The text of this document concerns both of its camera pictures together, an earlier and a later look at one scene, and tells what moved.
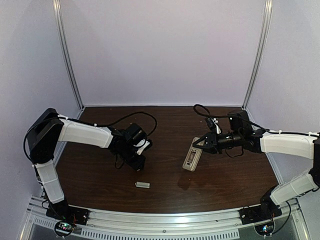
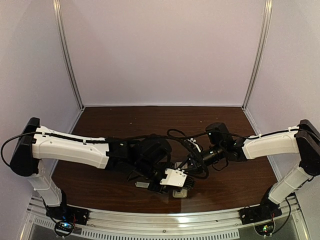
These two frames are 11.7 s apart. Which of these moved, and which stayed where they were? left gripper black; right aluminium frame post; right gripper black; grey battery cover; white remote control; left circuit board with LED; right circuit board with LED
Moved: left gripper black; white remote control; right gripper black
Stayed: grey battery cover; left circuit board with LED; right aluminium frame post; right circuit board with LED
